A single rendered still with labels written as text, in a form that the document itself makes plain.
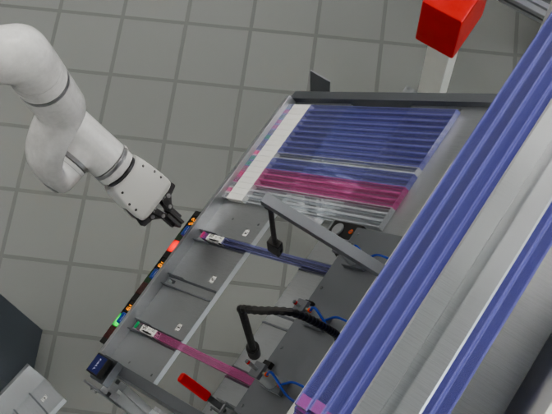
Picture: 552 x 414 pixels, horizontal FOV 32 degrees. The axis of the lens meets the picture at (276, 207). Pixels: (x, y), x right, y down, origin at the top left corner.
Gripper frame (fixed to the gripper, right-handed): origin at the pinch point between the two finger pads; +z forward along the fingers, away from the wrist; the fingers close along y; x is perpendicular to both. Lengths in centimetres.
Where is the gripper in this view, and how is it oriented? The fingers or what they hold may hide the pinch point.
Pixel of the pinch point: (172, 218)
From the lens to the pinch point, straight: 196.6
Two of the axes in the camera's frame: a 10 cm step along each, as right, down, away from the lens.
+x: 5.5, 1.1, -8.3
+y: -5.6, 7.8, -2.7
